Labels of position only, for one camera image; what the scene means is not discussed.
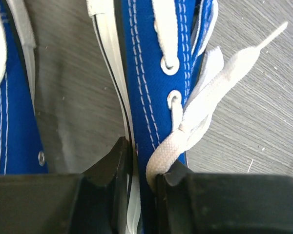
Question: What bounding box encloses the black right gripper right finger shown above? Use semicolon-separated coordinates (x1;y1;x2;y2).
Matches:
156;162;293;234

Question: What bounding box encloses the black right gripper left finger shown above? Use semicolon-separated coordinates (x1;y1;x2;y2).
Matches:
0;137;130;234

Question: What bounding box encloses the blue sneaker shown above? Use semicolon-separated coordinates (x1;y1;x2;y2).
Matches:
86;0;288;234

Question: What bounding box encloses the blue sneaker far one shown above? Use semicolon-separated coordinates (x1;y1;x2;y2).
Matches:
0;0;48;175

